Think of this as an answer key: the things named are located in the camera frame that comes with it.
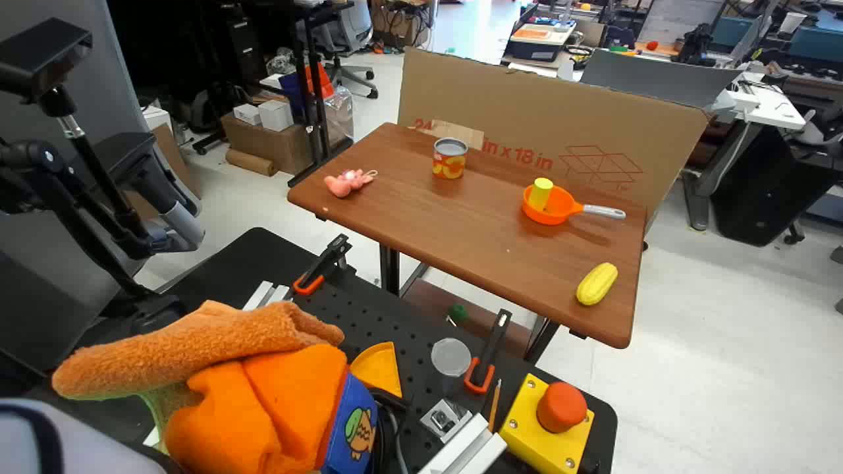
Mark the yellow toy maize cob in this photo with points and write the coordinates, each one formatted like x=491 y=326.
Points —
x=596 y=283

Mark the brown wooden table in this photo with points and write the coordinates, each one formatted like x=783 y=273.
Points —
x=476 y=240

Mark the orange labelled tin can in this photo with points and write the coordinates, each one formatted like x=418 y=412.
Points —
x=450 y=161

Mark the small green object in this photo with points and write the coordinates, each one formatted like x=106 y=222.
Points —
x=459 y=311

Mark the black perforated board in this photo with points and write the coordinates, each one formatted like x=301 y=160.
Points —
x=385 y=315

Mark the pink plush toy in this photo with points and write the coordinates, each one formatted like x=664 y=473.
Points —
x=344 y=182

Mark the grey cylinder block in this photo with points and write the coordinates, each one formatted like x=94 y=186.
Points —
x=451 y=356

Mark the yellow toy cup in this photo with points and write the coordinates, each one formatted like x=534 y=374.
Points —
x=542 y=191

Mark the orange toy pan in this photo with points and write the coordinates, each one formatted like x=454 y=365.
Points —
x=549 y=215

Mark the orange wedge block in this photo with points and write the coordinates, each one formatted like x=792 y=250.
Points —
x=380 y=370

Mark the cardboard panel with red print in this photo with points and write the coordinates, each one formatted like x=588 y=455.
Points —
x=545 y=108

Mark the orange pencil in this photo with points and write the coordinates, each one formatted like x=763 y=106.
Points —
x=497 y=407

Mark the small printed square tag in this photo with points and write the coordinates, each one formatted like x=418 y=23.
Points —
x=447 y=419

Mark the cardboard box with white packets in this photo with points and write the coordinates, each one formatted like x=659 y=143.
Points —
x=265 y=140

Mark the blue cloth with cartoon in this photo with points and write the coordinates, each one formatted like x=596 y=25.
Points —
x=354 y=431

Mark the aluminium extrusion bar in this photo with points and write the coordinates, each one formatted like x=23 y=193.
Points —
x=463 y=448

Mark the black office chair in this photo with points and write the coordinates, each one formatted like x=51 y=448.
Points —
x=346 y=36

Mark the yellow box with orange button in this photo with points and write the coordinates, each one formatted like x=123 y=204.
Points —
x=528 y=432

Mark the orange fluffy towel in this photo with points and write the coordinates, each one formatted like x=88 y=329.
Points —
x=221 y=356

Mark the grey desk partition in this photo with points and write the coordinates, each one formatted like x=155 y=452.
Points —
x=659 y=81

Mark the white desk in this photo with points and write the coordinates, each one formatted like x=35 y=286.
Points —
x=766 y=106

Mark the white rounded device housing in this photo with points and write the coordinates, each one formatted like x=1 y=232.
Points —
x=63 y=443

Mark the black camera stand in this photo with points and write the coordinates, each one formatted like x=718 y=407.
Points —
x=88 y=168

